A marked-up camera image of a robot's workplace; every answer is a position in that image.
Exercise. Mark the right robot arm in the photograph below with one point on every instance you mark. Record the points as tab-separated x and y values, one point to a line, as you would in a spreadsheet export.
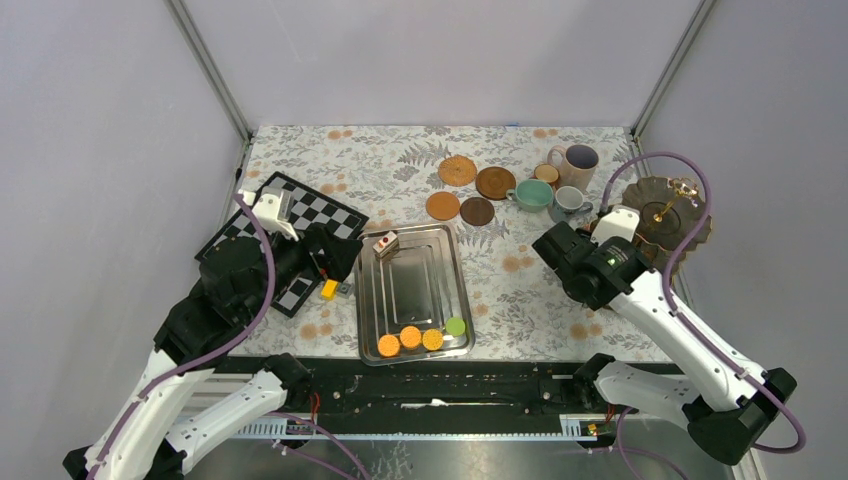
725	401

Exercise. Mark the yellow block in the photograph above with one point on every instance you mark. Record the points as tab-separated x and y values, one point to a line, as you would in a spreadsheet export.
330	289

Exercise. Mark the aluminium frame post left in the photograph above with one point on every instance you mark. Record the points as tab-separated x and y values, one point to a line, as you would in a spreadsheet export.
188	28

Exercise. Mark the grey patterned mug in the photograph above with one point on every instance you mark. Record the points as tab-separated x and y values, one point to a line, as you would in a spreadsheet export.
568	202

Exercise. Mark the aluminium frame post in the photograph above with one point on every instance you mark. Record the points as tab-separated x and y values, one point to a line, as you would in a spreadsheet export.
188	28
688	38

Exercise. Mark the green macaron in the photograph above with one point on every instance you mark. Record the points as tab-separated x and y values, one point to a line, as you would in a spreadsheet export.
455	326

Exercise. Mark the woven rattan coaster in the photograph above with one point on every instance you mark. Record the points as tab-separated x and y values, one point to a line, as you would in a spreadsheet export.
457	171

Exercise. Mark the mint green cup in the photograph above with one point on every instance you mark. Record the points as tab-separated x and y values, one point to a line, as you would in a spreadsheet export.
531	195

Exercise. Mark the stainless steel tray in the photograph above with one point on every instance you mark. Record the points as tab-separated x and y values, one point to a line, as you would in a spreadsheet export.
420	284

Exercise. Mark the yellow waffle cookie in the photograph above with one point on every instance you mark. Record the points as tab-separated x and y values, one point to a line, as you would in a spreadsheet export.
432	339

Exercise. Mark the light orange wooden coaster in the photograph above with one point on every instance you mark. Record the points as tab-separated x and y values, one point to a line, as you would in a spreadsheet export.
442	206

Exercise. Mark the dark walnut coaster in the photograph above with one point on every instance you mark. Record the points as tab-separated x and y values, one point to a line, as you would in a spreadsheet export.
477	211

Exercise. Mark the aluminium frame post right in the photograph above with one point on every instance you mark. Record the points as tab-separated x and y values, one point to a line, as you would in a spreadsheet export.
688	38

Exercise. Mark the orange waffle cookie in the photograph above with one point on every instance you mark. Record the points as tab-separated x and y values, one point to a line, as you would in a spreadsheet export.
410	337

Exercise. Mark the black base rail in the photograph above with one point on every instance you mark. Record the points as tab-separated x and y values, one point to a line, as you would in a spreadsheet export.
346	396

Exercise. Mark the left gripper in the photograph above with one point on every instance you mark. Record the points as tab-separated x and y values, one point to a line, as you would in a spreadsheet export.
340	254

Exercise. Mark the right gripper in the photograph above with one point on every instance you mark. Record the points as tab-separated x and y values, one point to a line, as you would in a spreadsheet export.
586	234

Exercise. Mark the black white chessboard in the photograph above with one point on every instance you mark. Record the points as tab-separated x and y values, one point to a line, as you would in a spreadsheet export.
308	206

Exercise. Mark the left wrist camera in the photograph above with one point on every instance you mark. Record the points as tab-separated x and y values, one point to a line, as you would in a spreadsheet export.
272	208

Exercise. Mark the brown wooden saucer coaster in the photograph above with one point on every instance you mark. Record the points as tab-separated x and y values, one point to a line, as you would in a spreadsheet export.
494	182

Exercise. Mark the small red cup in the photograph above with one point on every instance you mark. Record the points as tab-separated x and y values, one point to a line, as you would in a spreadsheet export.
547	173

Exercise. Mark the three tier black cake stand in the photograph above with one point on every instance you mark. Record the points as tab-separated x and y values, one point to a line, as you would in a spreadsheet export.
669	210

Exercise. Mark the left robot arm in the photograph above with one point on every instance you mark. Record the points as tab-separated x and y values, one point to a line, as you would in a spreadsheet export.
145	441

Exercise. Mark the chocolate cake slice with cherry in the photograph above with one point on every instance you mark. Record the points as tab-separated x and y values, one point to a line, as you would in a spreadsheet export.
386	244

